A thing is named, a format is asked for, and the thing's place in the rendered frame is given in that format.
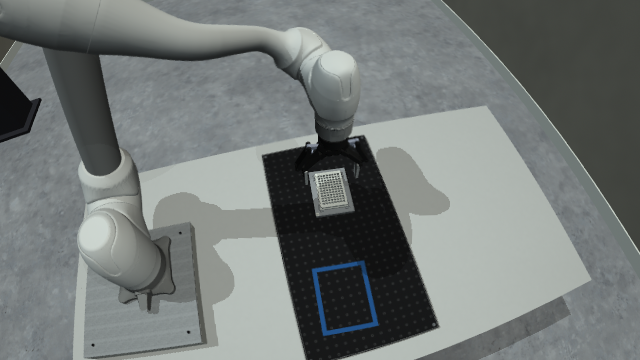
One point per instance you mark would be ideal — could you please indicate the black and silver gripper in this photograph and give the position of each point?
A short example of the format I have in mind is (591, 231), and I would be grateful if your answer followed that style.
(325, 148)

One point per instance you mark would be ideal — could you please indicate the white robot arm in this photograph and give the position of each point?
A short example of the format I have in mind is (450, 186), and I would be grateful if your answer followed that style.
(117, 246)

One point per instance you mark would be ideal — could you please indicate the blue tape outline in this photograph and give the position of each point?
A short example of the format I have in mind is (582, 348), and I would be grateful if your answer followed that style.
(319, 300)

